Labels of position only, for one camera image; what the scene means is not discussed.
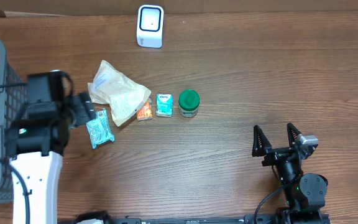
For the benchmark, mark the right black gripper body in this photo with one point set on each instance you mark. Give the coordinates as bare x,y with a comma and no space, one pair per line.
275,155

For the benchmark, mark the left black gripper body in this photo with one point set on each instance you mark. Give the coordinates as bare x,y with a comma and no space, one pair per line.
84,107

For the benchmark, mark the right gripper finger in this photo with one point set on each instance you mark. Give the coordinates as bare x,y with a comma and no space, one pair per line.
261,145
293,134

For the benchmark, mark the teal wipes packet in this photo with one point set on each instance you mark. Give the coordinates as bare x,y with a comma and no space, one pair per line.
99,129

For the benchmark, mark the beige snack bag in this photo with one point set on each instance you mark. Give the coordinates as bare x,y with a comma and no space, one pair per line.
124,96

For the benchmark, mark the orange small packet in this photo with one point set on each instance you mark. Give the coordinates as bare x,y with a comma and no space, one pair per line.
145,113

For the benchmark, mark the teal tissue pack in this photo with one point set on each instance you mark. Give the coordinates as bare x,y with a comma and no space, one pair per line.
164,105

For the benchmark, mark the green lid jar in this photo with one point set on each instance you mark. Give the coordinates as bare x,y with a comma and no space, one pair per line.
189,101

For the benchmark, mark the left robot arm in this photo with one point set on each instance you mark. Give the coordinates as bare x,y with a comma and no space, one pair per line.
36,148

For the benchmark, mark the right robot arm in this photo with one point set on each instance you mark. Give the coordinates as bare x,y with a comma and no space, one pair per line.
305,193

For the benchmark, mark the white barcode scanner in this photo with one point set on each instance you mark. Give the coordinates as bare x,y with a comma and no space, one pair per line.
150,26

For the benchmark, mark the cardboard backboard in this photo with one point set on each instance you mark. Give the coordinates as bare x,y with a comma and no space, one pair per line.
118,7

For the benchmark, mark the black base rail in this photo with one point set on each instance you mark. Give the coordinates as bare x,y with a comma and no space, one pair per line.
103,217

